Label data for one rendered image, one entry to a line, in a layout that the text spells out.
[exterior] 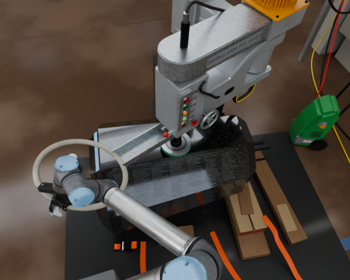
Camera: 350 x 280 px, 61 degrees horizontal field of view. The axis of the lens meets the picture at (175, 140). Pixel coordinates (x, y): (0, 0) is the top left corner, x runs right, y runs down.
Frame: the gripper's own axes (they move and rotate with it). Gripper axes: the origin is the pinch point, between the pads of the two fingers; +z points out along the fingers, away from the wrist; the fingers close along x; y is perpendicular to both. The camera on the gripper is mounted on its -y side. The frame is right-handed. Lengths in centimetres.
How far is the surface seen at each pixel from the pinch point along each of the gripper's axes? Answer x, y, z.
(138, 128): 93, 6, 6
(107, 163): 59, 1, 19
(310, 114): 210, 142, -14
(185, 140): 89, 42, -6
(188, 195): 73, 61, 26
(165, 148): 79, 32, 0
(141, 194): 59, 31, 31
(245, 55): 95, 51, -76
